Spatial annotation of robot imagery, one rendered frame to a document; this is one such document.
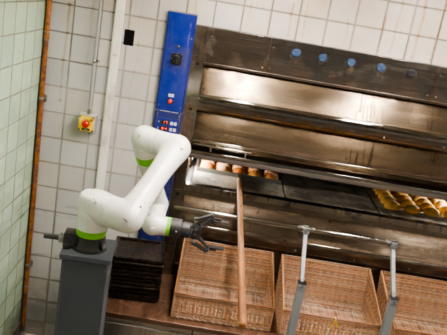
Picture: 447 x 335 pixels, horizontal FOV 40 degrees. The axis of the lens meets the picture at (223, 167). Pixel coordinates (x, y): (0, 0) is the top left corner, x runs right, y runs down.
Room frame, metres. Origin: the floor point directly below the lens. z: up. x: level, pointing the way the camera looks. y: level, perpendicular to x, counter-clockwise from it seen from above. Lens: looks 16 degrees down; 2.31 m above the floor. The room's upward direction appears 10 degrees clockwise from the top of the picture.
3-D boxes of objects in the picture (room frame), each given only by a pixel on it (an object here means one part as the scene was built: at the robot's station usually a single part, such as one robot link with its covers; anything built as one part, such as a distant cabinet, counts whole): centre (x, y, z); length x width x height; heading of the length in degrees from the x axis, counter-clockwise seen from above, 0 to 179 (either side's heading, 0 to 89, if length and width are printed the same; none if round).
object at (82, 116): (3.38, 0.81, 1.46); 0.10 x 0.07 x 0.10; 91
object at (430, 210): (3.89, -1.26, 1.21); 0.61 x 0.48 x 0.06; 1
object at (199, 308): (3.17, -0.12, 0.72); 0.56 x 0.49 x 0.28; 92
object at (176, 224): (2.73, 0.17, 1.18); 0.12 x 0.06 x 0.09; 2
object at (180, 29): (4.36, 0.38, 1.07); 1.93 x 0.16 x 2.15; 1
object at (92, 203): (2.31, 0.48, 1.36); 0.16 x 0.13 x 0.19; 68
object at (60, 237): (2.31, 0.55, 1.23); 0.26 x 0.15 x 0.06; 95
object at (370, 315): (3.18, -0.71, 0.72); 0.56 x 0.49 x 0.28; 91
